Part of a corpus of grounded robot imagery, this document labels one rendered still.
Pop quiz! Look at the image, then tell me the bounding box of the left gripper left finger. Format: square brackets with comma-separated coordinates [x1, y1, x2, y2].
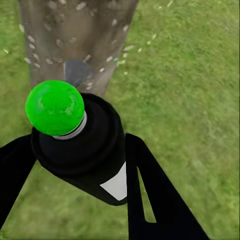
[0, 134, 37, 230]

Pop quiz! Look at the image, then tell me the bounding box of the pesticide atomizer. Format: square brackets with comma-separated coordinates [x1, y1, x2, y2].
[26, 57, 128, 207]

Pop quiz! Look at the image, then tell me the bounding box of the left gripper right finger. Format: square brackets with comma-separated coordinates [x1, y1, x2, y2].
[125, 133, 210, 240]

